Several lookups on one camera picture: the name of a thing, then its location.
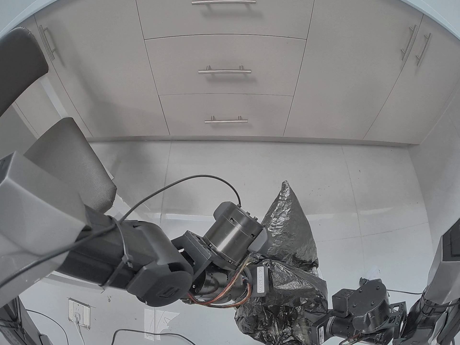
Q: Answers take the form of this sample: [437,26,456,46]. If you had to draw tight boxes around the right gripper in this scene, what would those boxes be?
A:
[311,313,356,345]

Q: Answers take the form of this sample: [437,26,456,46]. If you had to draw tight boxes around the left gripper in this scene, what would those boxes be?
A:
[194,259,274,305]

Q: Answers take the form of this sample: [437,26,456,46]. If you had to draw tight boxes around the black plastic bag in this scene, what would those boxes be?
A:
[234,180,329,345]

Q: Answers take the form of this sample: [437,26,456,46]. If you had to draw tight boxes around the grey chair with white legs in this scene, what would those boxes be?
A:
[0,27,124,216]

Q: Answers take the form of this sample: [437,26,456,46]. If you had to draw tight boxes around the beige cabinet with drawers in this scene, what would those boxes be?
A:
[0,0,460,157]

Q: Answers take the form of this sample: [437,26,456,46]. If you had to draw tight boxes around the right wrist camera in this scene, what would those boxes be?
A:
[331,289,357,316]

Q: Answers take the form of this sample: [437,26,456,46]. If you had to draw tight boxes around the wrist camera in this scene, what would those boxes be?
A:
[247,228,271,257]
[331,289,357,316]

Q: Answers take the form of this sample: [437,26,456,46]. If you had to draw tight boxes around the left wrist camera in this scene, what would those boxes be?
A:
[247,228,271,257]

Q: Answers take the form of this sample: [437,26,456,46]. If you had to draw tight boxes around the black cable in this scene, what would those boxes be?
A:
[112,328,197,345]
[0,175,242,290]

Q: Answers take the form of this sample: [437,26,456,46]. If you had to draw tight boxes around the white cable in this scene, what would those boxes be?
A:
[73,313,87,345]

